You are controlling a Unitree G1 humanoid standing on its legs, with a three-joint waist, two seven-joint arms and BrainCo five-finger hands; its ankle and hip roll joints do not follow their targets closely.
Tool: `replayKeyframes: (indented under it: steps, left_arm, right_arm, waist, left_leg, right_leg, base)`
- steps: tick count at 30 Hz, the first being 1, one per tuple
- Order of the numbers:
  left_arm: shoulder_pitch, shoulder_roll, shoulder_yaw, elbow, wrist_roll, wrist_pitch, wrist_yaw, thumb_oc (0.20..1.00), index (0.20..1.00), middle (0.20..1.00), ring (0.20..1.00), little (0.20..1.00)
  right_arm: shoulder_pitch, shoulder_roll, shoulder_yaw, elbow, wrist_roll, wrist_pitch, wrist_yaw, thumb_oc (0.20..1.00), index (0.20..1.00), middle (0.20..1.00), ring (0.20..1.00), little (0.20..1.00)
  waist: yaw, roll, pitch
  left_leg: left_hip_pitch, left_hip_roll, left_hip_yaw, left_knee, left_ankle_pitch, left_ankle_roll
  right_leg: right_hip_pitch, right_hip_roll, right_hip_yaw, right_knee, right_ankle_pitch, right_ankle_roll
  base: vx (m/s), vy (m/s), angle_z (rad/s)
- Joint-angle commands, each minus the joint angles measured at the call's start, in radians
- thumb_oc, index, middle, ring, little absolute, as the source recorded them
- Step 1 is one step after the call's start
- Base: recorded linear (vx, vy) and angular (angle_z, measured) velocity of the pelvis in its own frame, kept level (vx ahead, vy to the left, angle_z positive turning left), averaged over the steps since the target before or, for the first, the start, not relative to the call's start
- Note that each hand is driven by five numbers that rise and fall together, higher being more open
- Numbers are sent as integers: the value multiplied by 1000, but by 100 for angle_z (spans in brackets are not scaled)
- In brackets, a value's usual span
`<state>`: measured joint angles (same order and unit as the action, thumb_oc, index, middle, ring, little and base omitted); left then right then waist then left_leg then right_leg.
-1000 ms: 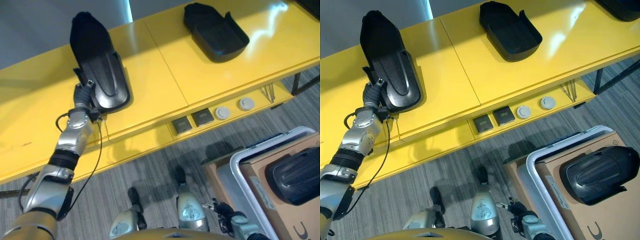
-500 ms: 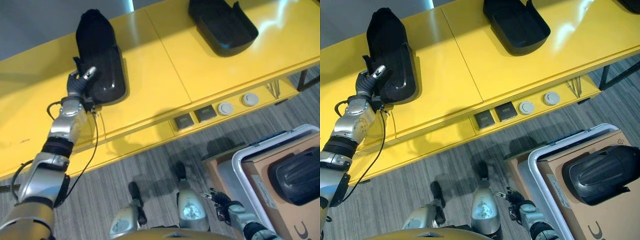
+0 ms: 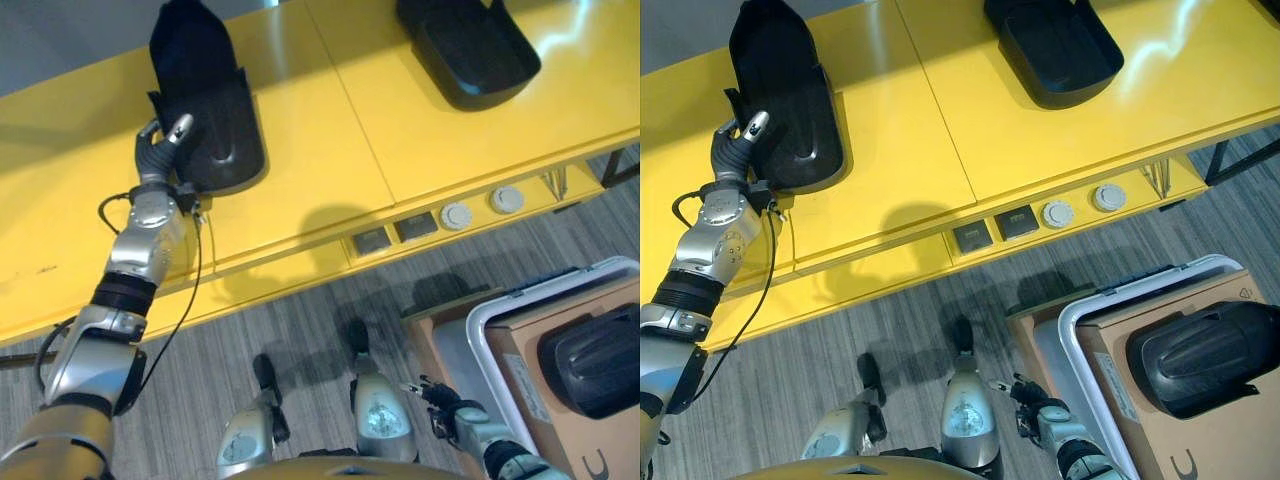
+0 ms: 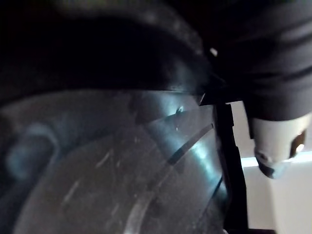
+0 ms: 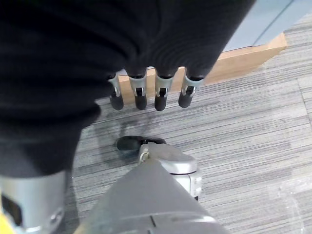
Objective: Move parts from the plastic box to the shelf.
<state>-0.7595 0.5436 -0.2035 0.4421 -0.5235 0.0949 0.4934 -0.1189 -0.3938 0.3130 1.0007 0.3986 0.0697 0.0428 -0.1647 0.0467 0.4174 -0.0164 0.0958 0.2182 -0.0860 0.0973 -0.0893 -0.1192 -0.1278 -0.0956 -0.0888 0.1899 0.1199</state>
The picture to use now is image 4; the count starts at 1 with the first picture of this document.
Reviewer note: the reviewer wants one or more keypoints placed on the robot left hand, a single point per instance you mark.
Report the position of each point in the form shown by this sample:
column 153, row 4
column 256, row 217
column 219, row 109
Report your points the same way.
column 268, row 61

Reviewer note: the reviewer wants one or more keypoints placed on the black sole-shaped part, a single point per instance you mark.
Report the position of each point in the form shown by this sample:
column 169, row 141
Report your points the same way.
column 102, row 146

